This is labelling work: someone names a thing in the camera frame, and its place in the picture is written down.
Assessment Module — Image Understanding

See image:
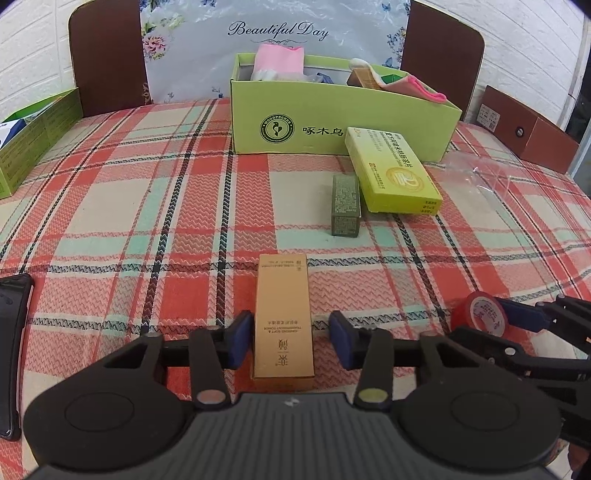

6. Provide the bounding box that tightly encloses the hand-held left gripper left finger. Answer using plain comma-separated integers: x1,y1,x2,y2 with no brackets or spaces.
102,310,254,409

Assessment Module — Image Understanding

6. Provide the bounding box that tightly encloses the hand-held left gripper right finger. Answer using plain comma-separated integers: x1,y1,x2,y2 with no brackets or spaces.
328,310,482,409

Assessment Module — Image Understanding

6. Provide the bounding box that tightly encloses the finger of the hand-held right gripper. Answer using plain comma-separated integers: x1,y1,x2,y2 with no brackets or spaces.
450,325,591,394
501,294,591,358

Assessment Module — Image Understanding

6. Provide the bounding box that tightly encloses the red tape roll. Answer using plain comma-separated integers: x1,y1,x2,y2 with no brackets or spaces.
451,291,509,343

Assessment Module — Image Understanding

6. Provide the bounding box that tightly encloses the long gold carton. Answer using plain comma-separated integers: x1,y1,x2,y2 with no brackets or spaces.
250,253,317,382

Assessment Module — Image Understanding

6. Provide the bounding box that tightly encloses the large green box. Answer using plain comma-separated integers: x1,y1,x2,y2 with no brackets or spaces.
229,52,463,164

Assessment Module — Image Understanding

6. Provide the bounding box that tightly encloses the olive green carton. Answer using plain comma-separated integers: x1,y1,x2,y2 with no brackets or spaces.
331,174,362,238

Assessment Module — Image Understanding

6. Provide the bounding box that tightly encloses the flat clear plastic bag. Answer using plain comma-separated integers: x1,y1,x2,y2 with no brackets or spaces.
445,154,513,204

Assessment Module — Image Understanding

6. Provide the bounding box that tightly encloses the plaid bedsheet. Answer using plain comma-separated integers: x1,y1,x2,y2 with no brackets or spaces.
0,95,591,462

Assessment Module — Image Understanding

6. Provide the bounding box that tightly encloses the yellow-green medicine box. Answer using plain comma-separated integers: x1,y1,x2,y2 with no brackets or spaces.
345,127,444,216

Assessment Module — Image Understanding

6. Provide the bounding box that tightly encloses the brown cardboard box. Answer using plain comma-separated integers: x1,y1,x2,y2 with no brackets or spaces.
475,85,581,175

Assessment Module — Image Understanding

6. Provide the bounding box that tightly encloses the black phone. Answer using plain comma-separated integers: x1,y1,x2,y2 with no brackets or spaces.
0,272,34,440

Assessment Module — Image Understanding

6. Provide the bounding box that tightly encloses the small gold carton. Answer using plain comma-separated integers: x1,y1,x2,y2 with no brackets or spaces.
346,67,382,89

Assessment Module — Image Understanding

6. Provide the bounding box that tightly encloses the brown headboard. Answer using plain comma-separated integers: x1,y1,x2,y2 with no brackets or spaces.
68,0,487,125

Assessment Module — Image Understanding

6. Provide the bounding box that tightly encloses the shallow green box lid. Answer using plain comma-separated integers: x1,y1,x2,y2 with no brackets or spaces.
0,88,84,200

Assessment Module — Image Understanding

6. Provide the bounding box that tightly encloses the floral plastic sheet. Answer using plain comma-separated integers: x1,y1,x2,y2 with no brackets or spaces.
139,0,411,105

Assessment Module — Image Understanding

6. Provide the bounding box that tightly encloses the blue and white box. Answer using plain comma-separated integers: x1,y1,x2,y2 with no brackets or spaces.
0,117,29,149

